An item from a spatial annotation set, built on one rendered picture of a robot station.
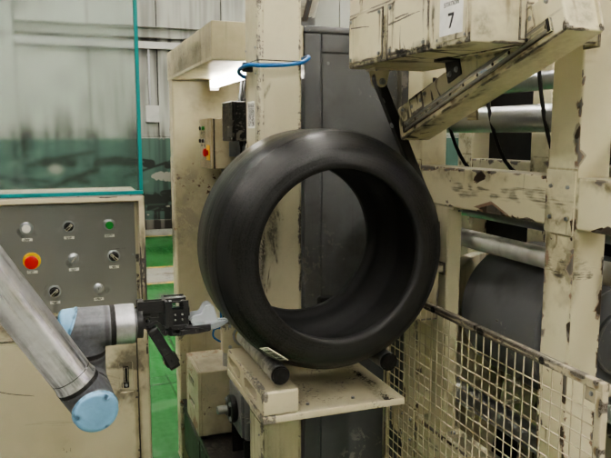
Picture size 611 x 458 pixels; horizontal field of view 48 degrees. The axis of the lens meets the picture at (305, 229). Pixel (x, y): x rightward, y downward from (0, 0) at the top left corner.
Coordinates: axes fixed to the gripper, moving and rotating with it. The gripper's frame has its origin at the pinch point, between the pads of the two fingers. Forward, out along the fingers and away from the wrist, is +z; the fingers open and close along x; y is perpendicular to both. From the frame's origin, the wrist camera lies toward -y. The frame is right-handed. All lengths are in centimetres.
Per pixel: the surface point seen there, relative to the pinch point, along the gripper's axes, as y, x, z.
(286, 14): 77, 28, 25
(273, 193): 31.7, -12.1, 8.8
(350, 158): 39.0, -12.1, 27.1
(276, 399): -16.6, -9.4, 10.4
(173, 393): -101, 219, 20
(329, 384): -20.6, 5.0, 29.4
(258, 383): -14.7, -2.8, 7.9
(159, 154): 16, 911, 111
